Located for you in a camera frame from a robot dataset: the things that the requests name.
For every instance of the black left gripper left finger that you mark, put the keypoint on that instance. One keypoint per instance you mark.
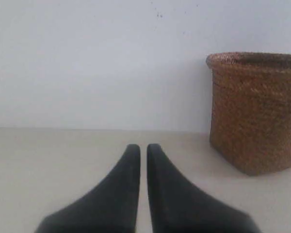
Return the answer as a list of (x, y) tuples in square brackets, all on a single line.
[(110, 207)]

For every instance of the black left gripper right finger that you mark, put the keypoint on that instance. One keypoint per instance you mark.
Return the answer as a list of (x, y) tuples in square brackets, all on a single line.
[(178, 206)]

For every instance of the brown woven wicker basket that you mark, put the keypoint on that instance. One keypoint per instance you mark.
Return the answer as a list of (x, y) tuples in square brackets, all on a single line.
[(251, 110)]

